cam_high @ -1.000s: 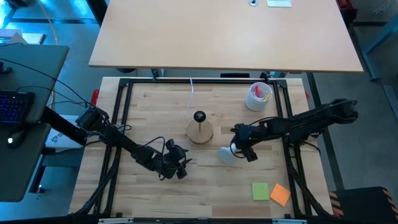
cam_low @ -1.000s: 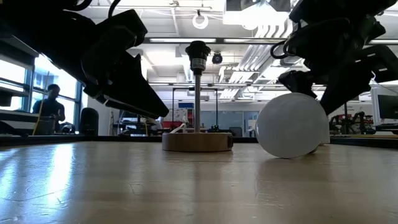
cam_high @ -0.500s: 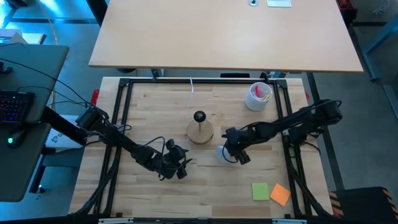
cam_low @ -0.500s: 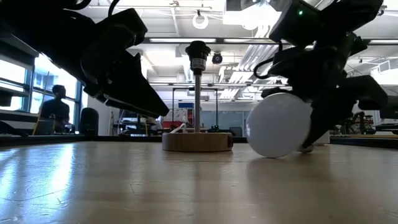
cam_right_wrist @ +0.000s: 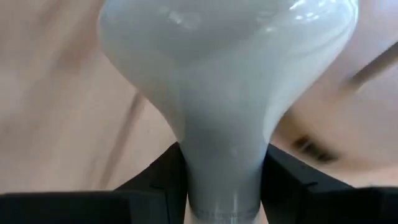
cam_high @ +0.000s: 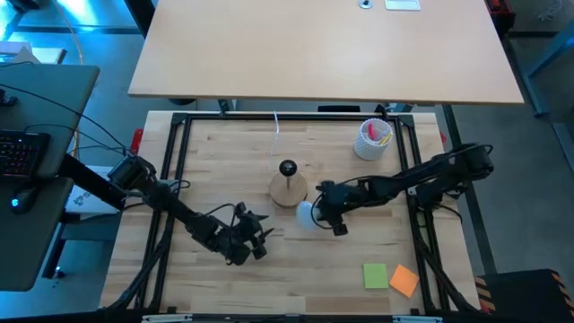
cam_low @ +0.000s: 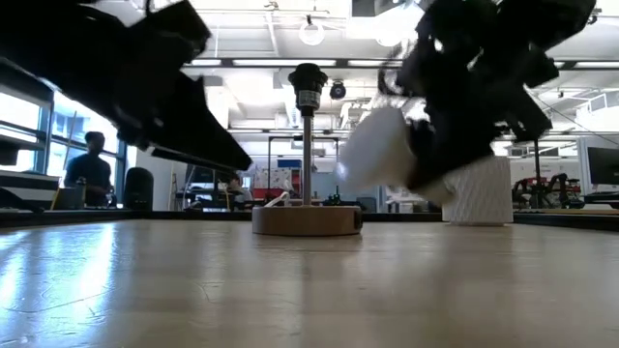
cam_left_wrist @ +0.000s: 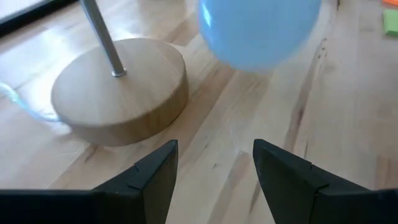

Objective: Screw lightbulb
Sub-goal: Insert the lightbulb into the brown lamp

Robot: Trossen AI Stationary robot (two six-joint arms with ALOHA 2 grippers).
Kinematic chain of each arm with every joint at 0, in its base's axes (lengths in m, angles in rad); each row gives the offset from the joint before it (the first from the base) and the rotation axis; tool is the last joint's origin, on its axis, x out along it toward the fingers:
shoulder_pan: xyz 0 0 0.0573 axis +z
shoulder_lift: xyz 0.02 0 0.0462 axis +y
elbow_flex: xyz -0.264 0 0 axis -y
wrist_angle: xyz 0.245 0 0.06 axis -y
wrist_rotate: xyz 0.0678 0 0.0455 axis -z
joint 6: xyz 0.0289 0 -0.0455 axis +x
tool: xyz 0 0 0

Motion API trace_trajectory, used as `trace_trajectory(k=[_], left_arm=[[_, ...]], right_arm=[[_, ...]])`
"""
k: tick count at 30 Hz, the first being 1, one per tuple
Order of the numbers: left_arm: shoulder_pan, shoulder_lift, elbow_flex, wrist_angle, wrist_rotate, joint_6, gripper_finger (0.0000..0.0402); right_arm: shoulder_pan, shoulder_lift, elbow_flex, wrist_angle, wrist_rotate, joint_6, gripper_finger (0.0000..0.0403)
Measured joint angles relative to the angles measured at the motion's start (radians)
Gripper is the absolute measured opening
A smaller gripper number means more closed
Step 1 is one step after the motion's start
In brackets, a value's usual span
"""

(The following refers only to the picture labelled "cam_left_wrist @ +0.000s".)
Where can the orange sticky note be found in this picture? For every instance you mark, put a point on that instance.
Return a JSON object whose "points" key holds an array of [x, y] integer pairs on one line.
{"points": [[390, 2]]}

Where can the wooden base table lamp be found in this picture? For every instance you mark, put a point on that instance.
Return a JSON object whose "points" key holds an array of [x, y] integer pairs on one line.
{"points": [[124, 102]]}

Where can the black aluminium table frame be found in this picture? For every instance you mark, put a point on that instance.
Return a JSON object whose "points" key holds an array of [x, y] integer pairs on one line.
{"points": [[25, 17]]}

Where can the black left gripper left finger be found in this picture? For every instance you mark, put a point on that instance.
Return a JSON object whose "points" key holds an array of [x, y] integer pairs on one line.
{"points": [[124, 202]]}

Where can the white lightbulb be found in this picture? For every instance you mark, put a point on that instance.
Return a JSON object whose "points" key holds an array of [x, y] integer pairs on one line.
{"points": [[258, 31]]}

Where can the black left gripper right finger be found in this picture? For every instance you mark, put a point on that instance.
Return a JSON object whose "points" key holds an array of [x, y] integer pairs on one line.
{"points": [[311, 199]]}

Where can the green sticky note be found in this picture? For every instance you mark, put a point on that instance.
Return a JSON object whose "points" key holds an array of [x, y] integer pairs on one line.
{"points": [[391, 22]]}

